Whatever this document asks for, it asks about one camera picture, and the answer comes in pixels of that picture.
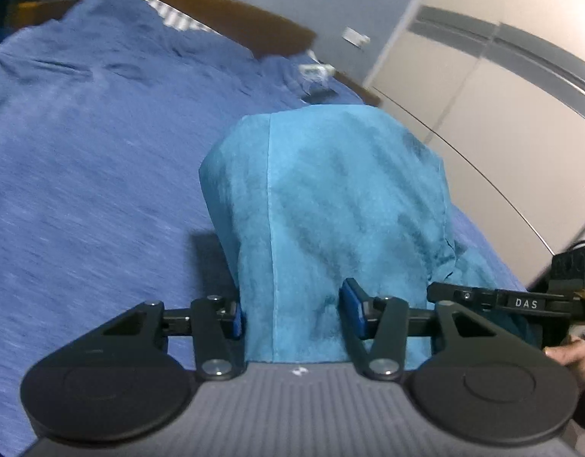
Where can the white wall socket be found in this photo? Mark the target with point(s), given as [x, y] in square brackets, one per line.
[355, 38]

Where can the black smartphone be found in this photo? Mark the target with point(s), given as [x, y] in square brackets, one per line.
[319, 97]

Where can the person's right hand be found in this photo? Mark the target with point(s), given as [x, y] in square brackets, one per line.
[571, 354]

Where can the blue bed blanket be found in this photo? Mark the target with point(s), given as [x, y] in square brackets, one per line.
[105, 118]

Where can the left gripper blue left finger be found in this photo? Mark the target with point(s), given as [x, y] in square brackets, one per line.
[232, 320]

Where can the teal hooded sweatshirt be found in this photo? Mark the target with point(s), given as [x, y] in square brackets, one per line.
[304, 199]

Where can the brown wooden headboard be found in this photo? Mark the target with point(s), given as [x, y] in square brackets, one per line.
[262, 32]

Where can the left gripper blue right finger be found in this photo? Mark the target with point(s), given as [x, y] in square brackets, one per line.
[361, 311]

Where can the striped pillow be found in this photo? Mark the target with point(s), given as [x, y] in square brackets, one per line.
[177, 19]

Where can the beige wardrobe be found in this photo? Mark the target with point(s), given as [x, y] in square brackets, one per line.
[497, 89]

